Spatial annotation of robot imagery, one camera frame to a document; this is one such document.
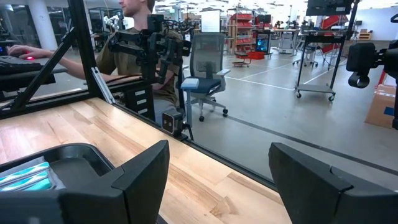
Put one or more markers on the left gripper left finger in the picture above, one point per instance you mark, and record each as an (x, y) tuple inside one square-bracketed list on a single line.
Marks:
[(124, 202)]

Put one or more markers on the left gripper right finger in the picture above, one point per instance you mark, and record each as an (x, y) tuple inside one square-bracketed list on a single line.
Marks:
[(326, 202)]

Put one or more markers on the grey cloth napkin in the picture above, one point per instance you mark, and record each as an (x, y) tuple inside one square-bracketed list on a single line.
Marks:
[(34, 161)]

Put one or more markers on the black plastic tray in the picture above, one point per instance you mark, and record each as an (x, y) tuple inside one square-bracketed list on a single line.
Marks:
[(77, 161)]

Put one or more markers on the black box with white labels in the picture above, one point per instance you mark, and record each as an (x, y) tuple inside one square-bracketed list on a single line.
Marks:
[(140, 102)]

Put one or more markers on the brown cardboard box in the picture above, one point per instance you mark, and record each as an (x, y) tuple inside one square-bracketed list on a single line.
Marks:
[(381, 105)]

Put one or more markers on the black rolling stand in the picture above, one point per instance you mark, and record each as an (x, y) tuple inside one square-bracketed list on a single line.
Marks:
[(315, 88)]

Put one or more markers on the person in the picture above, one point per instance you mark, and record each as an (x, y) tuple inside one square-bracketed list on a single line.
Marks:
[(124, 65)]

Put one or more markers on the black keyboard table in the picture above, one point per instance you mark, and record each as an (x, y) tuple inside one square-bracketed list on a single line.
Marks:
[(28, 79)]

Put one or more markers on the grey office chair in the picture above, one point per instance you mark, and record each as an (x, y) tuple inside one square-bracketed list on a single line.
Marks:
[(206, 62)]

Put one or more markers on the red low cart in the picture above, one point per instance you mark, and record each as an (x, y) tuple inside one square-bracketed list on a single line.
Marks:
[(255, 56)]

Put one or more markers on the computer with glowing screen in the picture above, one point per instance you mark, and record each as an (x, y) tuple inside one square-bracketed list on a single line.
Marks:
[(262, 43)]

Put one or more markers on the computer mouse with red light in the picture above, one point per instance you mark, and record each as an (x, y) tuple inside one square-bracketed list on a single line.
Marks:
[(29, 58)]

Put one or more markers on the white background table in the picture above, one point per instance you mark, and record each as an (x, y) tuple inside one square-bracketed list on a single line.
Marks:
[(286, 34)]

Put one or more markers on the black backlit keyboard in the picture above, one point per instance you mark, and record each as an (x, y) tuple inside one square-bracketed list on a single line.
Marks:
[(18, 65)]

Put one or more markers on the person's hand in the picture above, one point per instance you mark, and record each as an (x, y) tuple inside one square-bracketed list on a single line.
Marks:
[(25, 49)]

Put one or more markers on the black monitor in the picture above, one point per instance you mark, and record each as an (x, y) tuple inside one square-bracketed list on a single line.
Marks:
[(329, 7)]

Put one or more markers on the white board panel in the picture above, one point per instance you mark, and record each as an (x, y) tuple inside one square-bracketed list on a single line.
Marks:
[(210, 21)]

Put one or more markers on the red shelving rack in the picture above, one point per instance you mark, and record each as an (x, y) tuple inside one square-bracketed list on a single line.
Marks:
[(244, 17)]

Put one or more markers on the black table-level camera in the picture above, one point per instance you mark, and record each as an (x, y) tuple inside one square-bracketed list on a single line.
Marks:
[(168, 123)]

